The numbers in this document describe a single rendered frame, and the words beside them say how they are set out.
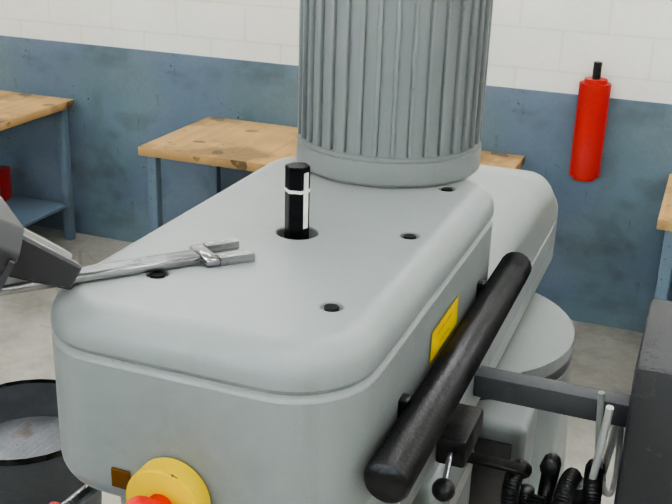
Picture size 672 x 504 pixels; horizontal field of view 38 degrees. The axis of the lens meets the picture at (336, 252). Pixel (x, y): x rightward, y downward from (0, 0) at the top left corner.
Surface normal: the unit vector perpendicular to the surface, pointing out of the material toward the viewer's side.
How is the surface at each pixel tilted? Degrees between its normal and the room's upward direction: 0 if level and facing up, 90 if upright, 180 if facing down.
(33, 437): 0
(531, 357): 0
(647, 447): 90
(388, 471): 90
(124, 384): 90
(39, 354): 0
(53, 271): 90
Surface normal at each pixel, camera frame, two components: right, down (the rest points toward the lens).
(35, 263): 0.48, 0.33
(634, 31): -0.36, 0.32
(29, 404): 0.19, 0.29
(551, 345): 0.03, -0.93
